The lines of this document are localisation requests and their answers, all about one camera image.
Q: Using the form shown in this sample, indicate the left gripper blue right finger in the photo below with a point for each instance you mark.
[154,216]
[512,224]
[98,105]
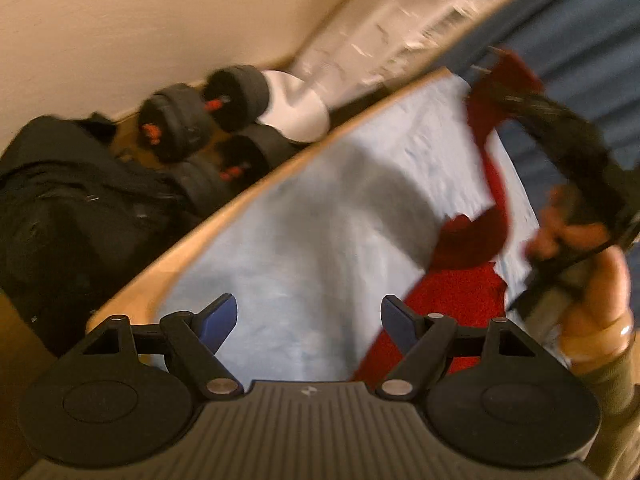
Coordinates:
[428,344]

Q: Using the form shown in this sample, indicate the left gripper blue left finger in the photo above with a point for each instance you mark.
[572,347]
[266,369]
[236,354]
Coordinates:
[189,341]

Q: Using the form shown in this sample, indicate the red knit sweater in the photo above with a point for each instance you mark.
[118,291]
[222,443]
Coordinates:
[461,280]

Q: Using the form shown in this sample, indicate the olive sleeve forearm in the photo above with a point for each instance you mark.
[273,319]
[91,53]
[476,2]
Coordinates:
[614,453]

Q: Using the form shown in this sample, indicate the person's right hand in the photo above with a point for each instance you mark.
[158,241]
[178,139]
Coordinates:
[597,327]

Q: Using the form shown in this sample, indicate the dark blue curtain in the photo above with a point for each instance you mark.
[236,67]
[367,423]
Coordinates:
[585,51]

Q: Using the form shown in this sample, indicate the black dumbbell lower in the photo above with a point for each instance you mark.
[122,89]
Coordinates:
[243,159]

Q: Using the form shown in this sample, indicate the black dumbbell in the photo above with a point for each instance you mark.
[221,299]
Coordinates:
[243,159]
[179,120]

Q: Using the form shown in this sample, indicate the black bag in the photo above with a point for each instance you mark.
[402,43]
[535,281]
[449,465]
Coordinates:
[77,225]

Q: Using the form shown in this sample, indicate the white shelf with books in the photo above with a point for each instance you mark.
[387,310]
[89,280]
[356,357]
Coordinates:
[367,44]

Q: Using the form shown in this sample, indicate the black dumbbell upper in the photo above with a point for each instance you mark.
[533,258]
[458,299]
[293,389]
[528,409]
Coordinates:
[179,120]

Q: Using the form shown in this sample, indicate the white standing fan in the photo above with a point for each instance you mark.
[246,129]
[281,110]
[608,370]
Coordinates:
[294,109]

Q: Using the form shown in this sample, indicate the wooden bed frame edge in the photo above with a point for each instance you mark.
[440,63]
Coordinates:
[141,298]

